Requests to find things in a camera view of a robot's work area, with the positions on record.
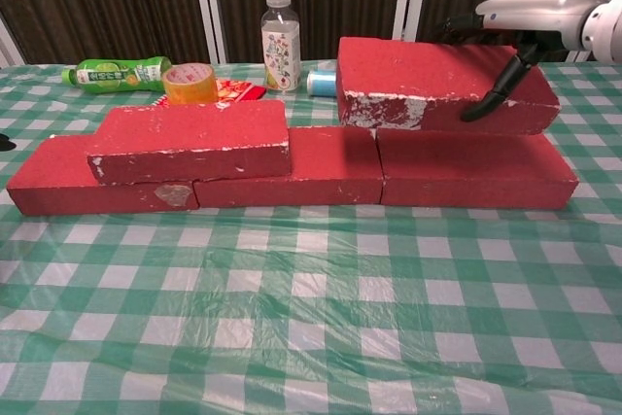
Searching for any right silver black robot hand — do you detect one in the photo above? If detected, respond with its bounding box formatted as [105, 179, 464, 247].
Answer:
[432, 0, 604, 123]

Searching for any red brick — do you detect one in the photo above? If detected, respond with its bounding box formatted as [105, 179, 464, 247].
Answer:
[6, 134, 201, 218]
[86, 98, 293, 187]
[337, 36, 561, 136]
[376, 127, 581, 212]
[192, 126, 385, 209]

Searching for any clear packing tape roll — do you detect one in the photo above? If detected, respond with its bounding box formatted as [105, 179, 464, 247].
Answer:
[161, 63, 219, 106]

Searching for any green drink bottle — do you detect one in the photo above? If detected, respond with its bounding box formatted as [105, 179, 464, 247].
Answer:
[61, 55, 174, 94]

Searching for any white plastic bag roll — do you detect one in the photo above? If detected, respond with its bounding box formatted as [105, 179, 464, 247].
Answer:
[306, 60, 341, 98]

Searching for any red patterned packet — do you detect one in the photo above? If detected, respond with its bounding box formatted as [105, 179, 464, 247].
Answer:
[154, 77, 267, 108]

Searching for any clear bottle with white cap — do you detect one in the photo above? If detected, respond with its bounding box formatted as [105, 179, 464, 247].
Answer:
[260, 0, 301, 92]

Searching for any green white checkered tablecloth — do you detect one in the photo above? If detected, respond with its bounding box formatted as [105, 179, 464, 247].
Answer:
[0, 59, 622, 415]

